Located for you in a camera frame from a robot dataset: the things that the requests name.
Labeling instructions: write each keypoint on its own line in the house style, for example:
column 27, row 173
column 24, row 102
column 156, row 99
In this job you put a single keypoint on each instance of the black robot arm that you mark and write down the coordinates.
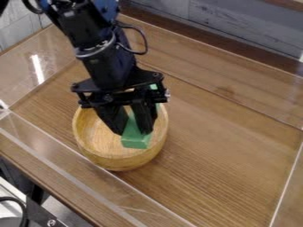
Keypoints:
column 72, row 16

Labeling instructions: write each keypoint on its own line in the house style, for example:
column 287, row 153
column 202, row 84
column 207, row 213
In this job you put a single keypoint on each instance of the green rectangular block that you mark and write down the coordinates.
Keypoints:
column 131, row 138

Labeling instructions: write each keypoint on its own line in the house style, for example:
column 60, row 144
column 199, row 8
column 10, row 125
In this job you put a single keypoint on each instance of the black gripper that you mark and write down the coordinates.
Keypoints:
column 116, row 81

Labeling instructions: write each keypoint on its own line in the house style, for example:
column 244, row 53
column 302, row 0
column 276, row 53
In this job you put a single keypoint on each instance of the brown wooden bowl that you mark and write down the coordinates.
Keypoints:
column 100, row 146

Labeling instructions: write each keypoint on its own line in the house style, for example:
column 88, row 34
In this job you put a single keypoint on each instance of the clear acrylic tray wall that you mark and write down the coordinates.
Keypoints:
column 134, row 199

